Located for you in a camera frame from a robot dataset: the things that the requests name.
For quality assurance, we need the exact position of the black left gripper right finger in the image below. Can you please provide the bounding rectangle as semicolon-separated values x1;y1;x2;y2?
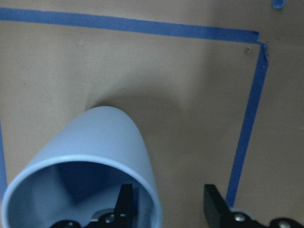
203;184;240;228

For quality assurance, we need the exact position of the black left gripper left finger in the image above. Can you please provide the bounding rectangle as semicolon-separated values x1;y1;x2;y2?
114;184;136;228

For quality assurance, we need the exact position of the light blue plastic cup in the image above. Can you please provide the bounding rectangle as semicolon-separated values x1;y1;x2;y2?
1;106;162;228

